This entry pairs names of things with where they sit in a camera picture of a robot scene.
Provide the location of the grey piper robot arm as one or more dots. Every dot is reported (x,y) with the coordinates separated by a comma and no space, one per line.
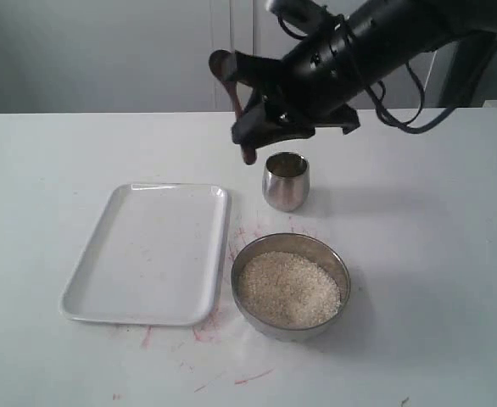
(384,35)

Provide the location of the steel bowl of rice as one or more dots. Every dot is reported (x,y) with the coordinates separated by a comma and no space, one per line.
(290,286)

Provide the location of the small steel cup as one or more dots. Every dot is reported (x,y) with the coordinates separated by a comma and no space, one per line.
(286,181)

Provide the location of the brown wooden spoon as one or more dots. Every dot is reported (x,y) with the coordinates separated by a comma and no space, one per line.
(216,60)

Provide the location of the white rectangular tray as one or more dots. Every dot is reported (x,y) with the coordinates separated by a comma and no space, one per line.
(154,257)

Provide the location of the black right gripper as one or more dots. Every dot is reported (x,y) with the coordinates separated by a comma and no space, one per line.
(309,87)

